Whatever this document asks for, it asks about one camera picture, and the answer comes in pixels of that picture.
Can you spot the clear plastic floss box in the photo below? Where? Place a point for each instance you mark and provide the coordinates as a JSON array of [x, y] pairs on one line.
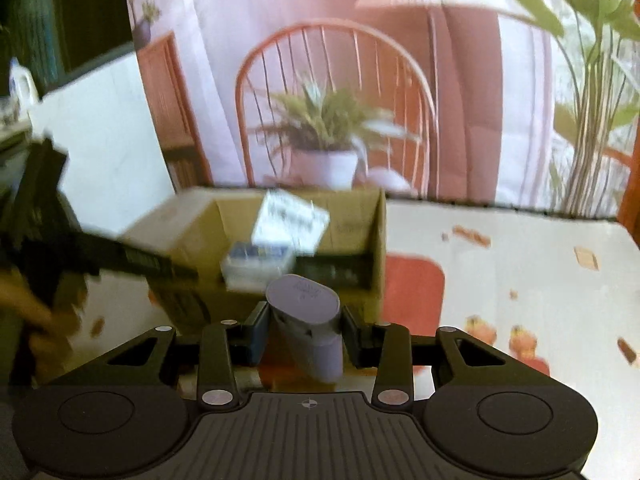
[[255, 267]]

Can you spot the purple plastic bottle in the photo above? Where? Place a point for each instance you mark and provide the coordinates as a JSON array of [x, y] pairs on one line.
[[305, 310]]

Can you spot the printed room scene backdrop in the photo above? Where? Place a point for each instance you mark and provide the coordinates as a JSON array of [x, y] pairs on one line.
[[225, 60]]

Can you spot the white plastic jug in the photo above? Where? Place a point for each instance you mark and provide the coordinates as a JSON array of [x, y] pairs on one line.
[[22, 82]]

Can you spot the person's left hand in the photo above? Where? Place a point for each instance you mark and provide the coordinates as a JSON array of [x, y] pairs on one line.
[[47, 345]]

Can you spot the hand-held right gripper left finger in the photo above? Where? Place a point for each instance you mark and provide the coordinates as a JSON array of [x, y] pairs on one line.
[[257, 335]]

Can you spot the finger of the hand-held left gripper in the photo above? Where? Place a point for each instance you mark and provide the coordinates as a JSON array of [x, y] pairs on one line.
[[150, 265]]

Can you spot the brown cardboard box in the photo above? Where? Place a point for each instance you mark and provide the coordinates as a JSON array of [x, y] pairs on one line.
[[350, 220]]

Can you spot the white shipping label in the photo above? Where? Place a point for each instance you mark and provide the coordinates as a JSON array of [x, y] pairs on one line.
[[290, 220]]

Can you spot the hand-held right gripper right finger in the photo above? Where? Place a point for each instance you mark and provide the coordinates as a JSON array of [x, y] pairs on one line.
[[352, 340]]

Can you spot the white cartoon printed mat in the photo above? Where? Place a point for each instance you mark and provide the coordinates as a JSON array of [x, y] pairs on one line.
[[500, 285]]

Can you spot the dark green curtain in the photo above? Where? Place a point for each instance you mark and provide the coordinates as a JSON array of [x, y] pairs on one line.
[[75, 10]]

